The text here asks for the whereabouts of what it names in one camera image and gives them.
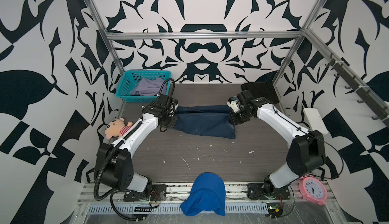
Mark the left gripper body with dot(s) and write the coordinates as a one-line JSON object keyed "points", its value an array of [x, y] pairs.
{"points": [[170, 120]]}

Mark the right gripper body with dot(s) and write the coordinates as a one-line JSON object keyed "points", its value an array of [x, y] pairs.
{"points": [[240, 117]]}

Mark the black skirt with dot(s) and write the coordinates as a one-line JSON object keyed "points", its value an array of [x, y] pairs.
{"points": [[258, 90]]}

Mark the dark blue denim skirt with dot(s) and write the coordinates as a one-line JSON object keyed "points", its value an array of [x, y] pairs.
{"points": [[212, 120]]}

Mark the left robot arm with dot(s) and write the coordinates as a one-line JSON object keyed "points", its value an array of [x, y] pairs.
{"points": [[114, 169]]}

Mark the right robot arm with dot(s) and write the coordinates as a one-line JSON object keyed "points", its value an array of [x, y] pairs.
{"points": [[306, 149]]}

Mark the lavender grey skirt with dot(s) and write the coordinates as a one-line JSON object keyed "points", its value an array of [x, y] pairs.
{"points": [[148, 87]]}

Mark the teal plastic basket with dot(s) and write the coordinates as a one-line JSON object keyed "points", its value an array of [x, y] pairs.
{"points": [[130, 81]]}

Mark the pink plush toy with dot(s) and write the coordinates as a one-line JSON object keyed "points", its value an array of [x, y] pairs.
{"points": [[117, 128]]}

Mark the white shelf stand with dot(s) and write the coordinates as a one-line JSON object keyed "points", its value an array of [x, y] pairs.
{"points": [[315, 120]]}

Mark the blue cloth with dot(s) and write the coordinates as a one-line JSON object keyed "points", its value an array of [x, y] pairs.
{"points": [[207, 194]]}

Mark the small green circuit board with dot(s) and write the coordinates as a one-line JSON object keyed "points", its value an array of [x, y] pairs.
{"points": [[274, 211]]}

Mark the pink alarm clock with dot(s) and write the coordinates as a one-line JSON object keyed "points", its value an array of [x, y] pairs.
{"points": [[312, 190]]}

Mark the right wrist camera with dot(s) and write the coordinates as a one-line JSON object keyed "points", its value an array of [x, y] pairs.
{"points": [[234, 104]]}

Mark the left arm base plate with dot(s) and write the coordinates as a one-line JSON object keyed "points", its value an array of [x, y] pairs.
{"points": [[153, 192]]}

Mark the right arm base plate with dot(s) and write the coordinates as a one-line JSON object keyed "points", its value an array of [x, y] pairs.
{"points": [[257, 191]]}

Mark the aluminium frame crossbar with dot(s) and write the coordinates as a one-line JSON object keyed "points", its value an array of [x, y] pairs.
{"points": [[203, 35]]}

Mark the grey wall hook rack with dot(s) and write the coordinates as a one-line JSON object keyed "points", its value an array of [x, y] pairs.
{"points": [[356, 85]]}

